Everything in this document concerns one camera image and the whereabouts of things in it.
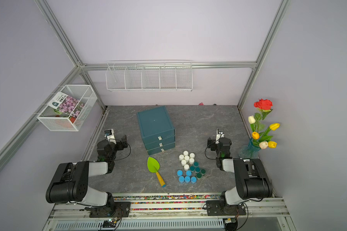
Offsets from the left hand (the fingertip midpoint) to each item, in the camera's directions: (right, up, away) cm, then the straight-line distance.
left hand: (119, 136), depth 92 cm
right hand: (+64, 0, +3) cm, 64 cm away
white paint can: (+40, -13, -3) cm, 42 cm away
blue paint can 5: (+47, -23, -11) cm, 53 cm away
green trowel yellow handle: (+23, -18, -3) cm, 29 cm away
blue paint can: (+39, -20, -9) cm, 45 cm away
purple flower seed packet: (-20, +18, -18) cm, 33 cm away
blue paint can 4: (+43, -23, -11) cm, 50 cm away
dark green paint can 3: (+53, -20, -7) cm, 57 cm away
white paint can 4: (+43, -13, -3) cm, 45 cm away
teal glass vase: (+79, -7, -11) cm, 80 cm away
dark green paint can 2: (+50, -19, -7) cm, 54 cm away
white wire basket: (-26, +10, -18) cm, 33 cm away
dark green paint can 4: (+50, -22, -9) cm, 55 cm away
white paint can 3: (+47, -12, -1) cm, 48 cm away
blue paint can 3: (+40, -23, -11) cm, 47 cm away
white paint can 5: (+41, -15, -4) cm, 44 cm away
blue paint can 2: (+44, -20, -9) cm, 49 cm away
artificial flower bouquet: (+83, +5, -15) cm, 84 cm away
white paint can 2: (+43, -10, 0) cm, 44 cm away
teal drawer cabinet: (+27, +4, -14) cm, 30 cm away
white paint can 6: (+43, -18, -7) cm, 47 cm away
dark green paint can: (+49, -16, -5) cm, 52 cm away
